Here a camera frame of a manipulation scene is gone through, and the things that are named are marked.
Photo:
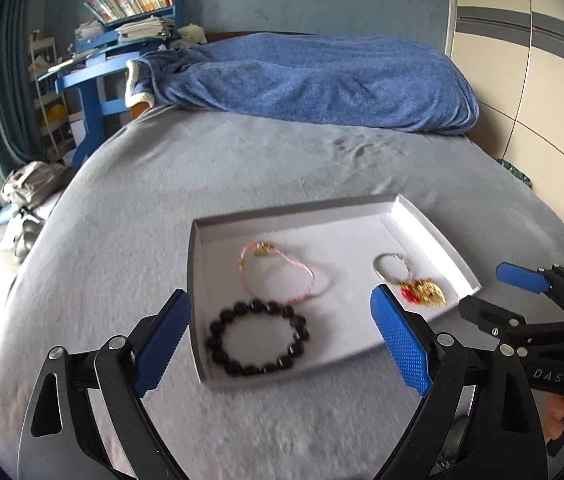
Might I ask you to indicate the grey cardboard box tray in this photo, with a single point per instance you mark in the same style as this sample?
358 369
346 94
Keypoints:
352 270

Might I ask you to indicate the white shelf rack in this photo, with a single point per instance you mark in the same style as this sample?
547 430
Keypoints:
44 50

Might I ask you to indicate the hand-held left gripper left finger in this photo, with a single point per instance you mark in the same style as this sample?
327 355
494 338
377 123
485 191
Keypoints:
161 345

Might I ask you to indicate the blue fleece blanket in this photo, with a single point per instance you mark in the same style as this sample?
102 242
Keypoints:
312 80

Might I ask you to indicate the beige wardrobe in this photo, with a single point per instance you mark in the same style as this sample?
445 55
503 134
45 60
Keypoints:
537 85

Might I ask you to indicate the dark wooden headboard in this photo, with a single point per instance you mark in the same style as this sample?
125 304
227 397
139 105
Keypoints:
242 35

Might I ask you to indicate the teal patterned cloth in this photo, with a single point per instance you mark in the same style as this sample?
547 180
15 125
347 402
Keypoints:
514 172

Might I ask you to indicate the yellow toy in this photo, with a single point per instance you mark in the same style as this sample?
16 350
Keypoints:
56 114

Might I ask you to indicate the grey backpack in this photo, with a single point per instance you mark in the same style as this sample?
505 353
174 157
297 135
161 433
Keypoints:
31 182

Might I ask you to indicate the blue desk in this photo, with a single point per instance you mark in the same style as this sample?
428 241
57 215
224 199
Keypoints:
89 110

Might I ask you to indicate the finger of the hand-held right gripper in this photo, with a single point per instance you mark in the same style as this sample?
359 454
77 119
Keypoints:
517 275
487 315

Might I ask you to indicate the white plush toy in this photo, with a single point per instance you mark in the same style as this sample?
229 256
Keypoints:
191 35

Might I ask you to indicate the stack of papers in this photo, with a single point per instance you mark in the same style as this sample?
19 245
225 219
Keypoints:
144 30

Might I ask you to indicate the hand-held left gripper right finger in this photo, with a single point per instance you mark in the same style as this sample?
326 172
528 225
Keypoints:
402 345

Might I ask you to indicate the teal curtain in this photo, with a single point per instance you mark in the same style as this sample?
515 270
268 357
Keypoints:
6 110

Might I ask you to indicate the keyring with gold charm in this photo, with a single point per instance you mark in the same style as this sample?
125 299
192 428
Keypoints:
424 292

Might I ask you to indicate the grey bed cover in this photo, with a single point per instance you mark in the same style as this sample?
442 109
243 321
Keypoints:
211 175

